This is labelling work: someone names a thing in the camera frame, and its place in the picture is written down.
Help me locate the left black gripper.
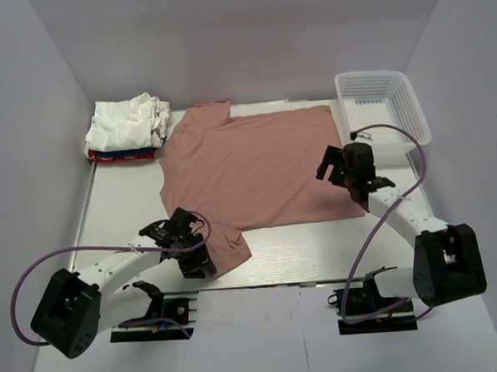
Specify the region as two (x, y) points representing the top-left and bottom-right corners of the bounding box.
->
(174, 231), (217, 280)

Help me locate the pink t-shirt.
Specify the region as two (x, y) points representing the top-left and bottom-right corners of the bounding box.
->
(159, 102), (364, 276)

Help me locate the white t-shirt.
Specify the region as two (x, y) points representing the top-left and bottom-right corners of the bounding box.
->
(84, 92), (171, 152)

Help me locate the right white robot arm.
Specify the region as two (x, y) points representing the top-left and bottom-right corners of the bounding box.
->
(316, 142), (487, 313)

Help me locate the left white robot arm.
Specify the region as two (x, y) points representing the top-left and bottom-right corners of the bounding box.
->
(31, 208), (216, 359)

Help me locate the white plastic mesh basket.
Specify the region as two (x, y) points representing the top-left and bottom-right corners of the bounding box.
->
(335, 71), (432, 146)

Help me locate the red blue folded shirt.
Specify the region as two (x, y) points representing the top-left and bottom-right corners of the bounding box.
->
(84, 142), (161, 163)

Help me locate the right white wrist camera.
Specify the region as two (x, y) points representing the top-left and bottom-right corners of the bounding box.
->
(350, 131), (373, 142)

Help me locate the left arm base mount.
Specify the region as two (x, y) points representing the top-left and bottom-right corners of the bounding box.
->
(110, 292), (198, 344)

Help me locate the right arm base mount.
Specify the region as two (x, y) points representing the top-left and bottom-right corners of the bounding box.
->
(327, 284), (418, 336)

